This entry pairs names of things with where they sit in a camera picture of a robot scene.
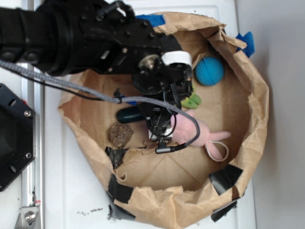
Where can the blue rubber ball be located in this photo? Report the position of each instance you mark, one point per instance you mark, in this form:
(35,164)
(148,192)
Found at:
(209,71)

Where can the brown rock piece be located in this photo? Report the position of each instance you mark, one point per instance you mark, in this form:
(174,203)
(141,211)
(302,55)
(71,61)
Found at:
(120,134)

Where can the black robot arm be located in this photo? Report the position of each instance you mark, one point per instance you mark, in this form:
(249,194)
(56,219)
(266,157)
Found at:
(70,36)

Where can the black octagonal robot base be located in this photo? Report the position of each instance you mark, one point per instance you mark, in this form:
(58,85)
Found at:
(16,136)

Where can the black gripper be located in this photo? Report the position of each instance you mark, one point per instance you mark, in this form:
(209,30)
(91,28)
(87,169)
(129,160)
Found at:
(171,84)

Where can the green plush turtle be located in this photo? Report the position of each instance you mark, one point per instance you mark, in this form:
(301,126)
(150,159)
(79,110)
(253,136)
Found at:
(193,101)

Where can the pink plush bunny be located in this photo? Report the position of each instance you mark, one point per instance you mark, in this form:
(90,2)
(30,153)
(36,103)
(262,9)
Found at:
(185,130)

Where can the dark green plastic pickle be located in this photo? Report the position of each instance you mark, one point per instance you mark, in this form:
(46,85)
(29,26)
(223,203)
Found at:
(129,115)

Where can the aluminium rail with bracket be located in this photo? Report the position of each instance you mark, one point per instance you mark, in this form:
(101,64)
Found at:
(32,211)

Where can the brown paper bag container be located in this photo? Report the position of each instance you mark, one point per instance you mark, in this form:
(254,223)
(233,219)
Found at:
(178,189)

